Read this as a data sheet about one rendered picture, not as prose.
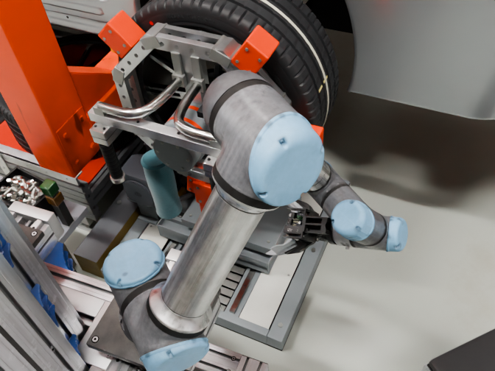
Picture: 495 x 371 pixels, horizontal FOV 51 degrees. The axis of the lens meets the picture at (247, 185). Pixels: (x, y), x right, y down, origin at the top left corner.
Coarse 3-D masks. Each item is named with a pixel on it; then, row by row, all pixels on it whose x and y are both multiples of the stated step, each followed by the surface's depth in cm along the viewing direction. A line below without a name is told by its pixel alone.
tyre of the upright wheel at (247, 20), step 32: (160, 0) 136; (192, 0) 131; (224, 0) 131; (256, 0) 134; (288, 0) 139; (224, 32) 132; (288, 32) 134; (320, 32) 143; (288, 64) 132; (288, 96) 139; (320, 96) 143
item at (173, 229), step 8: (184, 192) 223; (184, 200) 222; (192, 200) 222; (184, 208) 219; (176, 216) 214; (160, 224) 214; (168, 224) 215; (176, 224) 214; (160, 232) 215; (168, 232) 212; (176, 232) 209; (184, 232) 211; (176, 240) 214; (184, 240) 211; (248, 248) 204; (240, 256) 201; (248, 256) 199; (256, 256) 201; (264, 256) 201; (272, 256) 199; (248, 264) 203; (256, 264) 200; (264, 264) 198; (272, 264) 203; (264, 272) 202
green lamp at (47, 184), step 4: (44, 180) 164; (48, 180) 164; (52, 180) 164; (44, 184) 163; (48, 184) 163; (52, 184) 163; (56, 184) 164; (44, 188) 162; (48, 188) 162; (52, 188) 163; (56, 188) 165; (44, 192) 164; (48, 192) 163; (52, 192) 164; (56, 192) 166; (52, 196) 165
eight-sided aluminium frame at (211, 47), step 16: (160, 32) 133; (176, 32) 134; (192, 32) 132; (144, 48) 136; (160, 48) 134; (176, 48) 132; (192, 48) 129; (208, 48) 127; (224, 48) 127; (128, 64) 144; (224, 64) 128; (128, 80) 152; (272, 80) 134; (128, 96) 155; (192, 176) 171
